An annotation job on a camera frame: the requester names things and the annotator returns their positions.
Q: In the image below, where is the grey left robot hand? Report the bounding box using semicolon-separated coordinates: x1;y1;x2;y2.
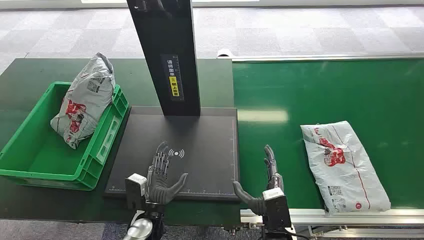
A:
146;141;189;206

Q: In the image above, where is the aluminium conveyor frame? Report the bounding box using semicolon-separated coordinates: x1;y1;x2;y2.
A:
216;48;424;240

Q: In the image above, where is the black inbound scanner machine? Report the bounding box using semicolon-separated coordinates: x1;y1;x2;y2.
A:
103;0;241;203

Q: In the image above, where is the black cable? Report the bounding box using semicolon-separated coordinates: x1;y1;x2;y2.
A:
284;227;314;240

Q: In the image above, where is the grey flat mailer package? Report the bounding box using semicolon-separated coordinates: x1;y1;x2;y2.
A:
300;120;392;216

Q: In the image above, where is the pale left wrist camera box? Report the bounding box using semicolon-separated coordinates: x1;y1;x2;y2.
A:
125;173;149;212

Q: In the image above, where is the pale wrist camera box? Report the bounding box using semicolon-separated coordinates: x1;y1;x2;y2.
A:
125;173;149;212
261;187;293;233

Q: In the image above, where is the green plastic crate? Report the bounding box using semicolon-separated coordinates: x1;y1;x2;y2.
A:
0;81;130;192

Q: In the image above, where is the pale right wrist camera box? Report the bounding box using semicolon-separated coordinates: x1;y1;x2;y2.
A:
261;187;293;233

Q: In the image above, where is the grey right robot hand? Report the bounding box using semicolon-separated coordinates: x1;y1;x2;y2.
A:
232;144;285;216

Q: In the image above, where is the grey crumpled mailer package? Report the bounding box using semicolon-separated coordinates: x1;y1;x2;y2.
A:
50;52;116;150

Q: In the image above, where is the green conveyor belt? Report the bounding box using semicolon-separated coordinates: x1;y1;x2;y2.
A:
231;58;424;211

